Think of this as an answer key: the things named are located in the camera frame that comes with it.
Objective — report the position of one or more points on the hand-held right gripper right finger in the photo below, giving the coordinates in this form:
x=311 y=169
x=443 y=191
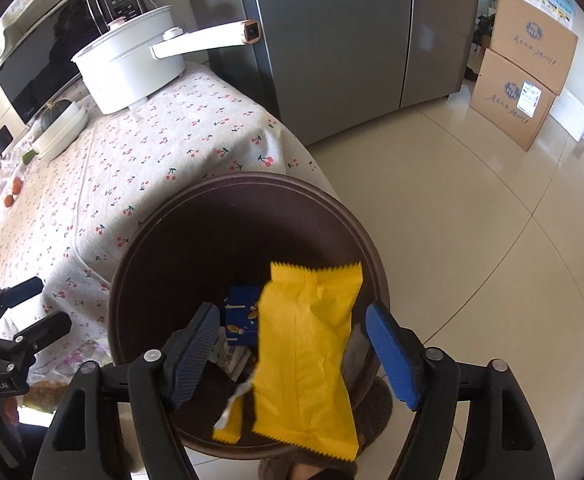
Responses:
x=392 y=357

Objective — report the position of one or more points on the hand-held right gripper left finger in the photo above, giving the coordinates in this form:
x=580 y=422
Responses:
x=192 y=357

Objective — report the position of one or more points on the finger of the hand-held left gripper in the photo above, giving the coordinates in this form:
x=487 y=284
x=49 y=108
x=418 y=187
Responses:
x=47 y=327
x=24 y=287

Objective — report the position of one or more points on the light blue milk carton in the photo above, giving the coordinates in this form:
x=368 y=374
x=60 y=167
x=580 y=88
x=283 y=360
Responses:
x=229 y=360

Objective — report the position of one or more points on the blue snack packet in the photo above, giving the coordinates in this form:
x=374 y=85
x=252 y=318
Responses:
x=242 y=315

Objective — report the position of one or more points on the yellow snack wrapper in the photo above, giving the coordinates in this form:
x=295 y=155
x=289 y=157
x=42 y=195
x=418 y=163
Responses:
x=302 y=350

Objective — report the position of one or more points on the brown round trash bin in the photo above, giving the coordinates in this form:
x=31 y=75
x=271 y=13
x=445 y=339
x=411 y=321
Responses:
x=197 y=245

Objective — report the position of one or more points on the yellow patterned bag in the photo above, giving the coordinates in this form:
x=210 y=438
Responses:
x=44 y=392

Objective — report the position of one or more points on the brown fuzzy slipper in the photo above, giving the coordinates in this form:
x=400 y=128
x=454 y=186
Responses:
x=376 y=410

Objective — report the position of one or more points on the small orange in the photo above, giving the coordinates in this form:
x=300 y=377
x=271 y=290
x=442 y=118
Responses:
x=16 y=186
x=8 y=200

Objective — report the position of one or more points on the dark green squash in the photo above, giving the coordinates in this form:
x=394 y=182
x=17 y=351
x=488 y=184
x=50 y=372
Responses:
x=54 y=112

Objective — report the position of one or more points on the cherry print tablecloth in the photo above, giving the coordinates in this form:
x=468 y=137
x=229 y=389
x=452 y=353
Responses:
x=162 y=140

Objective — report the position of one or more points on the black microwave oven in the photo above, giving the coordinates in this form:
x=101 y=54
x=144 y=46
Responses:
x=47 y=70

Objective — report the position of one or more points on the white electric pot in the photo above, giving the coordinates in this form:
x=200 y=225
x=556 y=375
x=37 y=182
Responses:
x=132 y=70

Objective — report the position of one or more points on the white flat panel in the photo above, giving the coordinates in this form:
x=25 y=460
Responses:
x=572 y=117

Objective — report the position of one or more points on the grey refrigerator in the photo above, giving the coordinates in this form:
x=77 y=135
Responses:
x=342 y=40

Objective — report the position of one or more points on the large cardboard box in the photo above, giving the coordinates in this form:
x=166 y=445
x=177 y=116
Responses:
x=532 y=45

